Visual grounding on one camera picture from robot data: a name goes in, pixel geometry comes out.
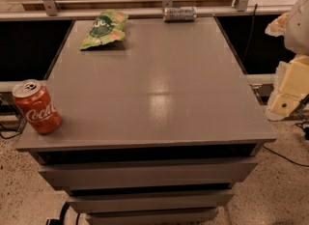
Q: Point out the silver can lying down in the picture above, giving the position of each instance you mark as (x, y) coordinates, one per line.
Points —
(179, 14)

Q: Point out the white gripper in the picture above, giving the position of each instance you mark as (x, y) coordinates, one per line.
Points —
(298, 29)

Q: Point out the metal railing frame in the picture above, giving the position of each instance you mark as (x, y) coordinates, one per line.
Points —
(145, 0)

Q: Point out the grey drawer cabinet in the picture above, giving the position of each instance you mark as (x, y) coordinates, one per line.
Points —
(156, 129)

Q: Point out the red Coca-Cola can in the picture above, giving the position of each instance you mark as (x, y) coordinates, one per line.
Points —
(35, 104)

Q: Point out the green chip bag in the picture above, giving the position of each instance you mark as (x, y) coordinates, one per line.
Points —
(107, 28)

